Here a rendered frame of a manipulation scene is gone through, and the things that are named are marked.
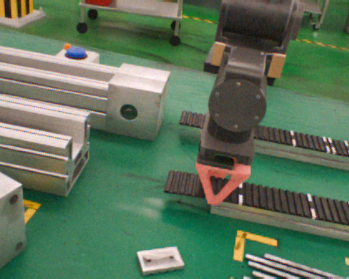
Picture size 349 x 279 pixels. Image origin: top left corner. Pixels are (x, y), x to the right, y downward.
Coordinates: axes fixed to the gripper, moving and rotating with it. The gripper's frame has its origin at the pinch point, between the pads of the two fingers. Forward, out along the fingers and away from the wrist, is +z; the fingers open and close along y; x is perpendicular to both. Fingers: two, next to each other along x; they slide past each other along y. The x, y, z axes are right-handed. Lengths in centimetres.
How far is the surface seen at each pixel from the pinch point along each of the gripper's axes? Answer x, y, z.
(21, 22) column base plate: -175, -290, 74
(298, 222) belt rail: 12.4, 1.2, 2.1
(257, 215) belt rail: 6.4, 1.6, 2.0
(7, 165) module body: -28.5, 4.0, 0.4
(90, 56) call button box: -29.2, -33.0, -3.1
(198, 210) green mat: -1.7, 1.7, 3.2
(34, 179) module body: -24.3, 4.8, 1.2
